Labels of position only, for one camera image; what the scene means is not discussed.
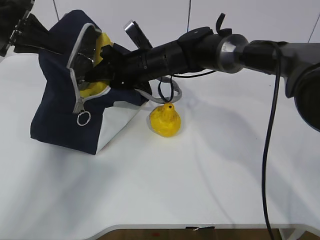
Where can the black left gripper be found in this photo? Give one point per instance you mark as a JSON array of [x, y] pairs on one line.
[[29, 35]]

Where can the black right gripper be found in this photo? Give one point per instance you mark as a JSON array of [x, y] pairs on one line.
[[123, 69]]

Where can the yellow banana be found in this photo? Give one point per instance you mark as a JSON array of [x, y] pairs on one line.
[[95, 81]]

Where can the navy insulated lunch bag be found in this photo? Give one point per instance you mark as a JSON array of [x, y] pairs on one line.
[[73, 113]]

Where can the yellow pear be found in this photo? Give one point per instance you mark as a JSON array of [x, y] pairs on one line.
[[165, 120]]

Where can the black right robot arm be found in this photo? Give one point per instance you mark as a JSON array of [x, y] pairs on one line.
[[202, 49]]

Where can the white table leg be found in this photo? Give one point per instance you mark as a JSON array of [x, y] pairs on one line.
[[291, 233]]

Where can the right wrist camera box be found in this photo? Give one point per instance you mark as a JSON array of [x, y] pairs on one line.
[[137, 36]]

